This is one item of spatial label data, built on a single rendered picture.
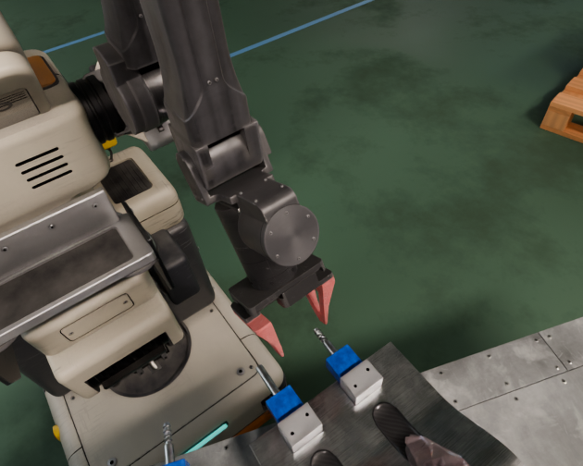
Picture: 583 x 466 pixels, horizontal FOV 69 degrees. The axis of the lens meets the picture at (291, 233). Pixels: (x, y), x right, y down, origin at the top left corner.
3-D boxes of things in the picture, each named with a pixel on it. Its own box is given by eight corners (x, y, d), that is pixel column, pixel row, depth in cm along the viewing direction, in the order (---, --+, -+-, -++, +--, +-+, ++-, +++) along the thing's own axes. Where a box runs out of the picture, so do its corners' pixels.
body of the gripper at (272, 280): (328, 272, 49) (307, 217, 46) (255, 323, 45) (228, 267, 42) (299, 257, 54) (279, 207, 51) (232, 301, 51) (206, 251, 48)
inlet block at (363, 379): (303, 345, 70) (302, 329, 66) (327, 328, 72) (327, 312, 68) (354, 411, 62) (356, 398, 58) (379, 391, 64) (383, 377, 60)
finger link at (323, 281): (353, 323, 52) (329, 261, 48) (307, 357, 50) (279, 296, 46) (321, 302, 58) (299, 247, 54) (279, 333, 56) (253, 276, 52)
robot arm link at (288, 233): (244, 116, 45) (172, 152, 42) (300, 116, 35) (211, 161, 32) (283, 214, 50) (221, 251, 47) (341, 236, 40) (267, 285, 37)
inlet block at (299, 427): (247, 383, 66) (241, 368, 62) (274, 364, 68) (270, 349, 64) (294, 458, 59) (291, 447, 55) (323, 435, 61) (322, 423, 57)
